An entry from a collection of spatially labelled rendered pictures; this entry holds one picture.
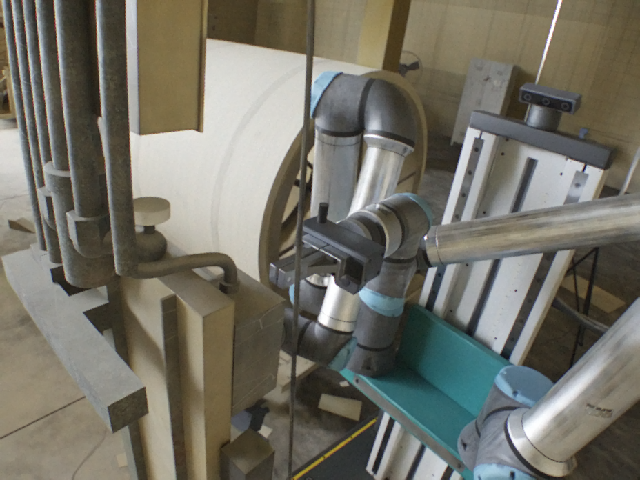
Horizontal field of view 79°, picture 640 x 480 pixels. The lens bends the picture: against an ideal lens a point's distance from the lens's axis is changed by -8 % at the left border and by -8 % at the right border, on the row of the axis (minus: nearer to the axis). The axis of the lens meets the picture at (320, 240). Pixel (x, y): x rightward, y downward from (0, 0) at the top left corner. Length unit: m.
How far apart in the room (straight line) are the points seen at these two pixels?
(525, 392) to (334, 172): 0.68
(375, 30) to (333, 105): 5.92
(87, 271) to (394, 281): 0.50
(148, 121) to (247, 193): 1.70
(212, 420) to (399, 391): 0.87
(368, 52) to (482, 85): 3.54
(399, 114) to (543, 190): 0.42
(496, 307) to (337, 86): 0.74
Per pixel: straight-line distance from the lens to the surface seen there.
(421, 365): 1.38
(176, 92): 0.40
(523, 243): 0.85
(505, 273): 1.21
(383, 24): 6.80
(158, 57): 0.39
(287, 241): 3.66
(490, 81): 9.68
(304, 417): 2.47
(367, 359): 1.31
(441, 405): 1.34
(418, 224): 0.73
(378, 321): 1.23
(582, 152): 1.05
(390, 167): 0.92
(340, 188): 1.05
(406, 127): 0.92
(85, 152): 0.46
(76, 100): 0.45
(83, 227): 0.48
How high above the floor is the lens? 1.90
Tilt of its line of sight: 27 degrees down
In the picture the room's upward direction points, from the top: 9 degrees clockwise
